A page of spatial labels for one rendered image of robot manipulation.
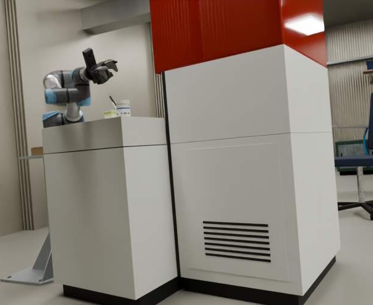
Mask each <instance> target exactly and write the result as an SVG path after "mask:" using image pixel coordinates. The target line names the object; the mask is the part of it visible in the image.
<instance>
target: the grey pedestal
mask: <svg viewBox="0 0 373 305"><path fill-rule="evenodd" d="M40 158H43V163H44V155H36V156H22V157H19V159H20V160H24V159H40ZM44 177H45V166H44ZM45 191H46V200H47V189H46V180H45ZM47 214H48V203H47ZM48 228H49V233H48V235H47V237H46V239H45V241H44V244H43V246H42V248H41V251H40V253H39V255H38V257H37V259H36V261H35V263H34V266H32V267H29V268H27V269H24V270H22V271H19V272H17V273H15V274H12V275H9V276H7V277H4V278H1V279H0V281H5V282H10V283H21V284H30V285H37V286H41V285H45V284H48V283H52V282H54V277H53V262H52V254H51V240H50V225H49V218H48Z"/></svg>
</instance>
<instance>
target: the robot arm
mask: <svg viewBox="0 0 373 305"><path fill-rule="evenodd" d="M82 54H83V58H84V60H85V64H86V66H84V67H79V68H76V69H74V70H57V71H52V72H50V73H48V74H47V75H46V76H45V77H44V80H43V85H44V87H45V89H46V90H45V91H44V93H45V102H46V104H53V105H54V104H60V103H66V110H65V112H64V113H60V111H52V112H48V113H45V114H43V115H42V121H43V127H44V128H49V127H54V126H61V125H69V124H73V123H80V122H84V114H83V112H81V110H80V107H85V106H90V105H91V92H90V85H89V82H90V81H93V83H94V84H96V83H97V84H98V85H100V84H104V83H105V82H107V81H108V80H109V79H110V78H111V77H113V76H114V75H113V74H112V72H109V70H108V69H113V70H114V71H115V72H118V68H117V65H116V63H118V62H117V61H116V60H113V59H109V60H107V61H102V62H99V63H98V64H96V60H95V57H94V53H93V50H92V48H87V49H86V50H84V51H82Z"/></svg>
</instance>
